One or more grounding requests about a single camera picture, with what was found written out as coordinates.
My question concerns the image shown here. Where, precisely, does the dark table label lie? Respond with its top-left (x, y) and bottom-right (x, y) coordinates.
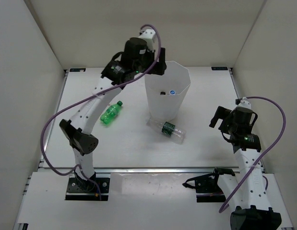
top-left (69, 68), bottom-right (86, 72)
top-left (211, 67), bottom-right (228, 71)

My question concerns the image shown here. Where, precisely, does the white octagonal plastic bin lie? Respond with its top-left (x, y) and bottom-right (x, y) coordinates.
top-left (144, 61), bottom-right (190, 121)

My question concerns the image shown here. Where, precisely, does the left dark table label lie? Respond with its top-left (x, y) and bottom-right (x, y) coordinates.
top-left (69, 68), bottom-right (86, 72)

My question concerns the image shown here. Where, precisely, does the wrist white camera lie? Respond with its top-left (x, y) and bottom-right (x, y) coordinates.
top-left (235, 97), bottom-right (251, 110)
top-left (138, 29), bottom-right (156, 50)

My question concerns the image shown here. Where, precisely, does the right dark table label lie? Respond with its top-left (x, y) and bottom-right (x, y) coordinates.
top-left (211, 67), bottom-right (228, 71)

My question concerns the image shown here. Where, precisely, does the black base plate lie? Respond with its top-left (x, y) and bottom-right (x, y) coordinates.
top-left (195, 176), bottom-right (226, 203)
top-left (65, 175), bottom-right (110, 201)

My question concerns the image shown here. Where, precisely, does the purple cable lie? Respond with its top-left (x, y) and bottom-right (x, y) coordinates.
top-left (41, 23), bottom-right (162, 201)
top-left (218, 96), bottom-right (287, 213)

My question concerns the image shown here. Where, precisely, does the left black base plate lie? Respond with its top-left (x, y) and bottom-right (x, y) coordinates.
top-left (65, 175), bottom-right (110, 201)

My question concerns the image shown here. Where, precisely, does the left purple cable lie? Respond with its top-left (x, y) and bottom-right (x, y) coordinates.
top-left (41, 23), bottom-right (162, 201)

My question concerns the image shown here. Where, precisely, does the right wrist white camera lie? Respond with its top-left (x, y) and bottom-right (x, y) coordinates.
top-left (235, 97), bottom-right (251, 110)

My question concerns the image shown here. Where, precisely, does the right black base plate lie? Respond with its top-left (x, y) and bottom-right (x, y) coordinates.
top-left (195, 176), bottom-right (226, 203)

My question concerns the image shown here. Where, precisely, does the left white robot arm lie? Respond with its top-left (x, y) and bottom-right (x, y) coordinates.
top-left (59, 35), bottom-right (155, 192)

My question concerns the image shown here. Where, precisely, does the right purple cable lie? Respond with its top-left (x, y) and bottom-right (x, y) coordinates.
top-left (218, 96), bottom-right (287, 213)

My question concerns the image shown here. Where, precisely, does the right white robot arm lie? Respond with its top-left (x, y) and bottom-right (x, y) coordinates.
top-left (183, 99), bottom-right (282, 230)

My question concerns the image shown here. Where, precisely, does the green plastic soda bottle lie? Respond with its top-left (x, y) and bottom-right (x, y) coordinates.
top-left (100, 101), bottom-right (123, 126)

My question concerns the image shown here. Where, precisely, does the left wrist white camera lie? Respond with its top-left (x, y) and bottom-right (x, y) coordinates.
top-left (138, 29), bottom-right (156, 50)

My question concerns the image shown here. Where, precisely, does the clear bottle green label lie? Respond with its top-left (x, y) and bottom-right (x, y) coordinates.
top-left (146, 117), bottom-right (186, 144)

